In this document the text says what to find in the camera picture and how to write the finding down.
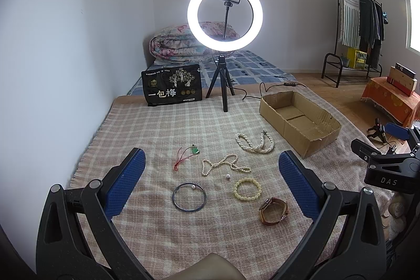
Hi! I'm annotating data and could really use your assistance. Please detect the folded floral quilt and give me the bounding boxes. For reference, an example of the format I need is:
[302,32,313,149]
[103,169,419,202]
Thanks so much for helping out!
[150,21,240,64]

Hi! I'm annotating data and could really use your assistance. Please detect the orange cloth covered table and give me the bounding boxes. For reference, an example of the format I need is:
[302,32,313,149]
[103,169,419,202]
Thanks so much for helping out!
[360,77,419,127]

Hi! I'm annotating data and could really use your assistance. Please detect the white ring light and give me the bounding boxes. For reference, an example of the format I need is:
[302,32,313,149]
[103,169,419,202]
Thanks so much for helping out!
[187,0,263,52]

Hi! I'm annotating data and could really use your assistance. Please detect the cream bead bracelet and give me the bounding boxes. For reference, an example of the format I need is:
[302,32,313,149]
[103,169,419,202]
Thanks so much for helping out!
[233,178,263,202]

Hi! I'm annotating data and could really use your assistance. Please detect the cardboard box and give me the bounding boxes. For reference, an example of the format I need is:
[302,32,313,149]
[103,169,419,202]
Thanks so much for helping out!
[259,91,341,159]

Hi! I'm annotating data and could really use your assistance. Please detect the brown leather watch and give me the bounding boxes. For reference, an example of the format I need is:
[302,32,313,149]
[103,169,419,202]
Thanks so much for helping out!
[258,197,288,226]

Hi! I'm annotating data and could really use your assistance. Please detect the window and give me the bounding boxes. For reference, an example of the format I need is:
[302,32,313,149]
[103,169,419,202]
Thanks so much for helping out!
[406,0,420,54]

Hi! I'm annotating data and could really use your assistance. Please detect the black tripod stand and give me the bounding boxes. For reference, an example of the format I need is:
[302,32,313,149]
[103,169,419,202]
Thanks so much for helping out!
[206,55,235,112]

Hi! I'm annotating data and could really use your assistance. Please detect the blue patterned mattress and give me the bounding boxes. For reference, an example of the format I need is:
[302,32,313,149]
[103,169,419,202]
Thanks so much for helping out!
[127,50,296,95]

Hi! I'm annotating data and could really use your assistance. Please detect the dark hanging clothes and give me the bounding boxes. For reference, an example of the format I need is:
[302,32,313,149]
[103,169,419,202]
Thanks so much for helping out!
[360,0,385,68]

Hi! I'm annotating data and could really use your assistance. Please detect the plaid pink blanket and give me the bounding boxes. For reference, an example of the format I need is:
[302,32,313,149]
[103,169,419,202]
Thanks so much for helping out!
[70,96,311,279]

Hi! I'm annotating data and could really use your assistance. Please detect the yellow box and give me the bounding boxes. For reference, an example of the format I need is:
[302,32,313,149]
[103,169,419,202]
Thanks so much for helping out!
[347,47,367,70]

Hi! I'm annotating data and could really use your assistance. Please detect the black snack bag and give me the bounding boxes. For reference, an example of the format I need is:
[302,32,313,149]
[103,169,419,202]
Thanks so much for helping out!
[142,64,202,107]

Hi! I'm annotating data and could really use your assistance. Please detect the striped hanging towel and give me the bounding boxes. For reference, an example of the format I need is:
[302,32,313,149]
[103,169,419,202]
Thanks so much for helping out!
[339,0,360,49]

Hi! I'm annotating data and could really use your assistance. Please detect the twisted pearl necklace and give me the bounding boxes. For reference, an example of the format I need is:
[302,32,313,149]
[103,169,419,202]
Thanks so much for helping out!
[234,130,276,155]

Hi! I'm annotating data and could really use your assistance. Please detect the black phone holder clamp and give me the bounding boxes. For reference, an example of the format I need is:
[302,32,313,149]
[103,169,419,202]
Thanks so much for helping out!
[221,0,241,40]

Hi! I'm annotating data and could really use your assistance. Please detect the thin pearl necklace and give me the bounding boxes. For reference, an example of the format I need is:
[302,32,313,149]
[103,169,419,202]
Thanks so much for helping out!
[200,153,252,178]

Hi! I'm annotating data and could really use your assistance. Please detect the black ring necklace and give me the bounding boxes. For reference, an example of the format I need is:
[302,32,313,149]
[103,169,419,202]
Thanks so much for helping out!
[171,182,207,213]

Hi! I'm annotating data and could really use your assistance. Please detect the black light cable with remote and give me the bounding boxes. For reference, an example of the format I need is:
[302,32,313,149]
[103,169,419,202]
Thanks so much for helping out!
[233,73,307,102]

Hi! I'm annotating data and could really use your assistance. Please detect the small black floor tripod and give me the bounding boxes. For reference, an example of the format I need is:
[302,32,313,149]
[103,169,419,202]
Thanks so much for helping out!
[367,118,388,144]

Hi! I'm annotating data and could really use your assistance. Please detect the black clothes rack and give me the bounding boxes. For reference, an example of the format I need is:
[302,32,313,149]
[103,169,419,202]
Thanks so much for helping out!
[321,0,387,87]

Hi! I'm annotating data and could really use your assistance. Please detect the stacked boxes on table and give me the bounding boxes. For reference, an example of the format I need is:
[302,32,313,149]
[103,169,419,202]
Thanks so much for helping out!
[387,62,417,96]

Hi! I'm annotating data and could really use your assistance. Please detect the green pendant red cord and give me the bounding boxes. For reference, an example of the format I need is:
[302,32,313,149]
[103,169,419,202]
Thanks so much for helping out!
[173,144,201,172]

